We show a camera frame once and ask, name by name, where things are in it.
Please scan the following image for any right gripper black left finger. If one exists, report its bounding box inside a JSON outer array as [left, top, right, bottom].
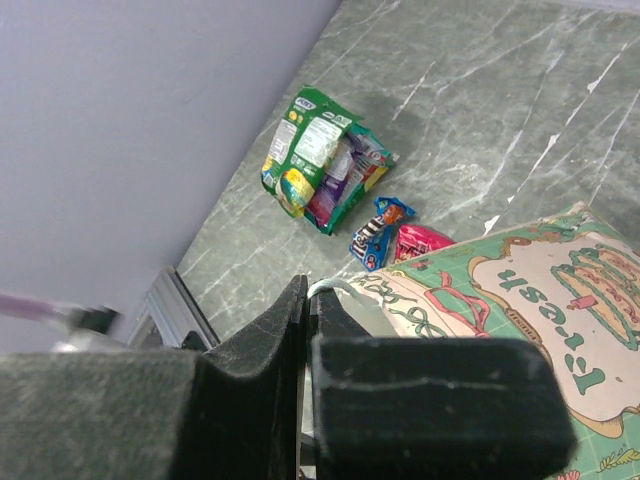
[[1, 275, 308, 479]]

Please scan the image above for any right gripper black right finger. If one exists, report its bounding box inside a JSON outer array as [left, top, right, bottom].
[[309, 290, 577, 479]]

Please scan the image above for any blue snack packet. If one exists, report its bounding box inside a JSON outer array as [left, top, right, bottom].
[[349, 197, 416, 272]]

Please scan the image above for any red snack packet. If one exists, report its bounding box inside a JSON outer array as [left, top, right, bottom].
[[394, 224, 455, 263]]

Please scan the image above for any green printed paper bag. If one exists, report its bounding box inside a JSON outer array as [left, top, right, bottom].
[[310, 203, 639, 479]]

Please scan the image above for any green yellow snack box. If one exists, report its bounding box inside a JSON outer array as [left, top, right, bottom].
[[261, 85, 361, 218]]

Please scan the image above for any green snack packet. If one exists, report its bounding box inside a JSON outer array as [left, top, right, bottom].
[[317, 124, 399, 235]]

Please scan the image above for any aluminium extrusion rail frame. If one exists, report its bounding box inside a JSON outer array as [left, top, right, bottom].
[[126, 267, 220, 352]]

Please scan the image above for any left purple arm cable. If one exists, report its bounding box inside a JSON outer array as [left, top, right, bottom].
[[0, 292, 71, 321]]

